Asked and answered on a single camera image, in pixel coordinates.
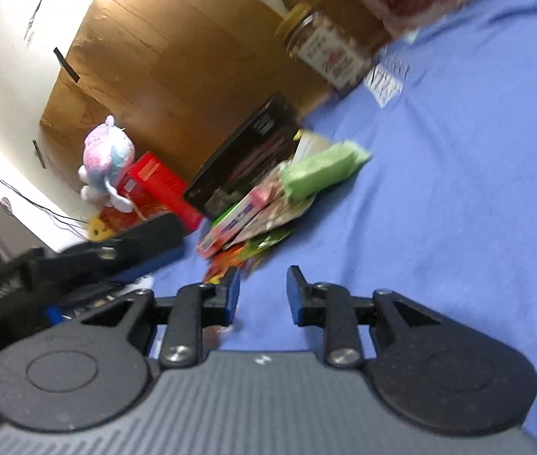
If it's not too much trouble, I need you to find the blue printed cloth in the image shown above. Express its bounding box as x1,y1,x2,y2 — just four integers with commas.
141,0,537,454

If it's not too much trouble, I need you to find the light green snack packet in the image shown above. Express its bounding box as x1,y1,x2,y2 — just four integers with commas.
280,141,371,201

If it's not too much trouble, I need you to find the red gift box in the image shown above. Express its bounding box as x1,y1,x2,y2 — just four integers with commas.
98,152,203,233

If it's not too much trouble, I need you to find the wooden board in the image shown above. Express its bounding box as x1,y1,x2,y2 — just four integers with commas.
40,0,329,188

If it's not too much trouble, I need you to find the black wall cable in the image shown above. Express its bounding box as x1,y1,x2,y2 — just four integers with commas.
0,136,90,243

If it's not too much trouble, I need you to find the black tin box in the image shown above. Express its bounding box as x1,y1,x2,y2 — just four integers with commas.
184,94,299,220

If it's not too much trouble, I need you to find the yellow plush toy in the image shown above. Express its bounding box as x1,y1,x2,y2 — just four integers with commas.
86,215,115,242

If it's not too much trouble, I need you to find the nut jar gold lid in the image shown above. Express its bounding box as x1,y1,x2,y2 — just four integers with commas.
276,1,390,97

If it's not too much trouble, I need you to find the pink snack box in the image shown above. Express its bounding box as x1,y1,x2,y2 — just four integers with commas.
196,182,281,259

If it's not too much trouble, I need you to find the pastel plush toy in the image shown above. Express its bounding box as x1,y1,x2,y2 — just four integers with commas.
78,115,135,214

